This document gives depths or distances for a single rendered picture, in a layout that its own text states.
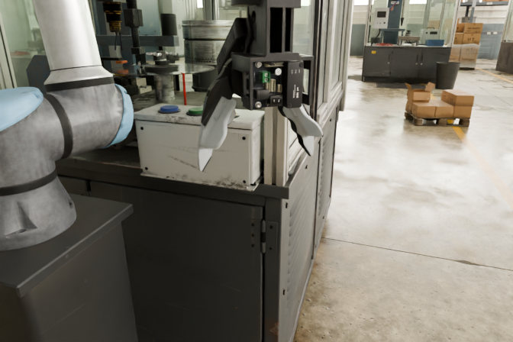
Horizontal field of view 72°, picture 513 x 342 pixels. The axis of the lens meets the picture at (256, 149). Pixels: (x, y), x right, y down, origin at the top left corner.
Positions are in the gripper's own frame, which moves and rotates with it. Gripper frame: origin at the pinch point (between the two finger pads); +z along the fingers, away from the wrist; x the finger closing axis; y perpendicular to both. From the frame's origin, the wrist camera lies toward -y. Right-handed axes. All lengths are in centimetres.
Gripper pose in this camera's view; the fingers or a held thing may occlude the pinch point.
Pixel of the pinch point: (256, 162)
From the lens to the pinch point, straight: 45.9
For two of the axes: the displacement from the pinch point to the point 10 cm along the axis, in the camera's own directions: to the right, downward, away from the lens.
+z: 0.0, 9.4, 3.3
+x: 9.3, -1.2, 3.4
